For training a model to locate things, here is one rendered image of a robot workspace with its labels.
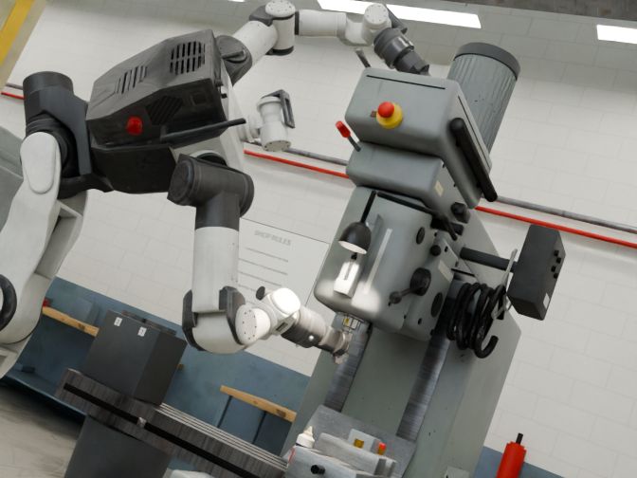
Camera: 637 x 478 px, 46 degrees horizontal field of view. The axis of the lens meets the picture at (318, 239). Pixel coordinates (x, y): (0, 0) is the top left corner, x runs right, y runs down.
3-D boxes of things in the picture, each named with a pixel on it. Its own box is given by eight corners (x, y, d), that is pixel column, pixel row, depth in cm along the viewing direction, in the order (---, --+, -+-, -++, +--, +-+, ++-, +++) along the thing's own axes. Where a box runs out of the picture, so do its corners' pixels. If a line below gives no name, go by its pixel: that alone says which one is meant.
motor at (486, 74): (479, 145, 207) (516, 45, 213) (413, 132, 216) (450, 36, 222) (491, 174, 224) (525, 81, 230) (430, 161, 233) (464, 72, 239)
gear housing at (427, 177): (429, 193, 177) (444, 156, 179) (340, 172, 188) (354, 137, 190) (460, 240, 206) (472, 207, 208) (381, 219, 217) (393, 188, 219)
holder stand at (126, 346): (131, 397, 194) (162, 325, 197) (79, 371, 206) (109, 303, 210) (161, 406, 203) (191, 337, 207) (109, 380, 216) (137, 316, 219)
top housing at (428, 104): (437, 138, 170) (461, 76, 173) (337, 119, 182) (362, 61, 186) (478, 213, 211) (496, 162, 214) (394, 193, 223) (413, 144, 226)
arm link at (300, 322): (317, 326, 173) (281, 309, 166) (285, 355, 176) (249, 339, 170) (305, 293, 181) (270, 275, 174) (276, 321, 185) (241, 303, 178)
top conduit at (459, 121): (461, 131, 172) (466, 118, 173) (445, 128, 174) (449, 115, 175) (495, 204, 211) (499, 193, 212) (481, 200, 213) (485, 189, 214)
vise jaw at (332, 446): (373, 475, 164) (379, 457, 165) (315, 449, 171) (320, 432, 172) (380, 476, 170) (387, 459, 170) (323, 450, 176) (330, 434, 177)
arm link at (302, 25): (335, 36, 211) (266, 33, 211) (336, 2, 204) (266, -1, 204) (336, 56, 204) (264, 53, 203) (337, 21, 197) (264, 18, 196)
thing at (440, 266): (413, 329, 191) (447, 236, 196) (331, 302, 202) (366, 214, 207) (431, 344, 208) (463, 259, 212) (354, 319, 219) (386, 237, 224)
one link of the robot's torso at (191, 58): (56, 131, 146) (233, 92, 143) (80, 42, 170) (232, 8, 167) (115, 236, 167) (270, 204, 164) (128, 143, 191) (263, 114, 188)
